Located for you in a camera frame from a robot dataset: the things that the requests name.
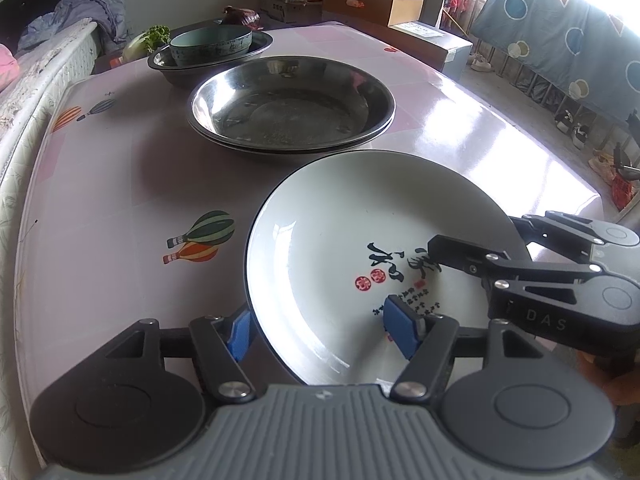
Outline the pink printed tablecloth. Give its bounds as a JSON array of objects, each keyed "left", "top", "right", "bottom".
[{"left": 12, "top": 21, "right": 601, "bottom": 466}]

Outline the teal ceramic bowl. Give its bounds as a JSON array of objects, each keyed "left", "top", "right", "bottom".
[{"left": 169, "top": 25, "right": 253, "bottom": 67}]

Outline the deep steel bowl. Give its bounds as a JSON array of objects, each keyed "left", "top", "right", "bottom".
[{"left": 147, "top": 27, "right": 274, "bottom": 89}]

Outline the white cardboard box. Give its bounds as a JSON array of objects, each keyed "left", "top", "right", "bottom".
[{"left": 243, "top": 0, "right": 323, "bottom": 23}]

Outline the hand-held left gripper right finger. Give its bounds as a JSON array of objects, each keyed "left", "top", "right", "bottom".
[{"left": 382, "top": 295, "right": 544, "bottom": 402}]

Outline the shallow steel plate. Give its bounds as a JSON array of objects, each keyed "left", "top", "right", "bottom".
[
  {"left": 187, "top": 56, "right": 396, "bottom": 152},
  {"left": 190, "top": 110, "right": 394, "bottom": 162}
]

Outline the napa cabbage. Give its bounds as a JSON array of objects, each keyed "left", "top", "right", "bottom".
[{"left": 121, "top": 25, "right": 172, "bottom": 63}]

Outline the white printed ceramic plate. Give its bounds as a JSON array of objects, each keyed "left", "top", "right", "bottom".
[{"left": 245, "top": 150, "right": 533, "bottom": 388}]

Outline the grey box with white label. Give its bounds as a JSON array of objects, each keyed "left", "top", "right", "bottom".
[{"left": 387, "top": 20, "right": 473, "bottom": 81}]

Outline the white mattress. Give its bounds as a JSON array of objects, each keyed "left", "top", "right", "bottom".
[{"left": 0, "top": 20, "right": 101, "bottom": 461}]

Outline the blue crumpled clothing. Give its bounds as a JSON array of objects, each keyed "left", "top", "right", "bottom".
[{"left": 17, "top": 0, "right": 128, "bottom": 51}]

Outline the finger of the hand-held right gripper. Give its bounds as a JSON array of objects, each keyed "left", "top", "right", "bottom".
[
  {"left": 426, "top": 234, "right": 601, "bottom": 292},
  {"left": 509, "top": 211, "right": 598, "bottom": 261}
]

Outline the person's right hand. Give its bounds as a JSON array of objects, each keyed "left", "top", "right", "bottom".
[{"left": 575, "top": 351, "right": 640, "bottom": 407}]

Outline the blue printed hanging blanket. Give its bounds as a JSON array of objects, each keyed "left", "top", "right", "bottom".
[{"left": 472, "top": 0, "right": 640, "bottom": 123}]

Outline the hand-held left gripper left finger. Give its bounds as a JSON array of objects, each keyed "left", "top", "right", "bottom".
[{"left": 104, "top": 307, "right": 257, "bottom": 405}]

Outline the grey printed appliance box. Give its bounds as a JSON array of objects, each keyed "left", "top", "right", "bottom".
[{"left": 95, "top": 5, "right": 266, "bottom": 73}]

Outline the open brown cardboard box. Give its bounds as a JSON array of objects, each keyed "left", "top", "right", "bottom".
[{"left": 322, "top": 0, "right": 425, "bottom": 27}]

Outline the pink cloth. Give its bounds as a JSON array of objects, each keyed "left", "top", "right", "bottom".
[{"left": 0, "top": 42, "right": 19, "bottom": 92}]

